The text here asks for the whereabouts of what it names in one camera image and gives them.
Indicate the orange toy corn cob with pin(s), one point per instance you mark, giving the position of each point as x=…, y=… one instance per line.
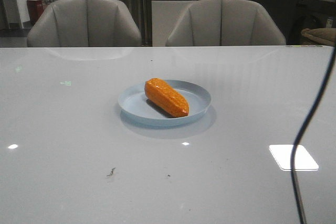
x=167, y=98

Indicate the light blue round plate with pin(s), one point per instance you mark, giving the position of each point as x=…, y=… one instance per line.
x=139, y=109

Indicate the beige chair on right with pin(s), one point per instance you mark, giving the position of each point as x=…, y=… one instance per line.
x=225, y=23

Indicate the beige chair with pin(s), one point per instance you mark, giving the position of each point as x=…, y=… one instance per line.
x=85, y=23
x=225, y=23

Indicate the beige chair on left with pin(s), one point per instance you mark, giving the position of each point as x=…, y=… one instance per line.
x=85, y=23

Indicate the red bin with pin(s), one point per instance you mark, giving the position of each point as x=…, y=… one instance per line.
x=35, y=10

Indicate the tan cushion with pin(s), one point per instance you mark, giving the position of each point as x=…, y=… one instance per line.
x=318, y=36

